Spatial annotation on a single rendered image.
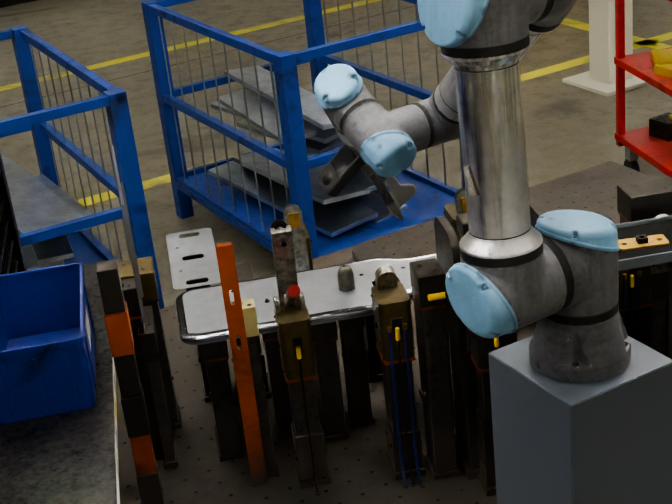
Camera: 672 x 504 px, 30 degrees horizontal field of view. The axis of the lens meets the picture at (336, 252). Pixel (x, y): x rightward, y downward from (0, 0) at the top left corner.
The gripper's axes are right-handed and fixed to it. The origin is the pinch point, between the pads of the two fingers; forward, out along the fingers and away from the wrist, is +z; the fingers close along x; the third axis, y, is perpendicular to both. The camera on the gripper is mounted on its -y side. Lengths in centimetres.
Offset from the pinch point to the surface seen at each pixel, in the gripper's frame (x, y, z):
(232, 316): -9.2, -33.9, -1.5
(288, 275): -7.9, -21.6, -2.5
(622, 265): -35.9, 28.7, -1.9
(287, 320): -13.9, -25.6, 0.8
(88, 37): 489, -138, 439
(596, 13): 245, 132, 350
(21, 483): -34, -67, -31
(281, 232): -4.1, -18.5, -10.2
